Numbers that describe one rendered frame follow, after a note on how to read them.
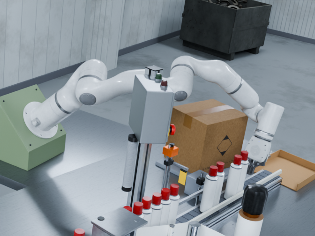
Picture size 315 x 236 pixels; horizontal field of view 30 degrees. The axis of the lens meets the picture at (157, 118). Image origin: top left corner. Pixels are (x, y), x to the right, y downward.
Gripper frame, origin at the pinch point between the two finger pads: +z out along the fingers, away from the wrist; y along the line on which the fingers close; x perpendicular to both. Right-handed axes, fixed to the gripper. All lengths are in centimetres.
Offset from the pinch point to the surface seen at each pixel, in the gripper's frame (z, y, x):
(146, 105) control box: -16, -4, -88
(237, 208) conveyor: 16.2, 5.4, -10.6
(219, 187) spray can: 8.2, 1.8, -27.1
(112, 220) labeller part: 19, 8, -101
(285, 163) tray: -5, -5, 52
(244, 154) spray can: -6.9, 0.6, -12.9
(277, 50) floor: -114, -286, 594
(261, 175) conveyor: 2.4, -2.2, 20.1
